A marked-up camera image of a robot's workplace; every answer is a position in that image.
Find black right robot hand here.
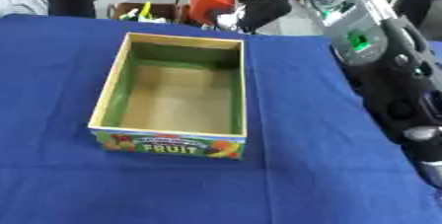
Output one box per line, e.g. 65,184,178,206
215,0,294,35

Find tan cardboard box green inside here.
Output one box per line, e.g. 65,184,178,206
86,32,251,161

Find brown crate with items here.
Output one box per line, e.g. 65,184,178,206
105,1,192,25

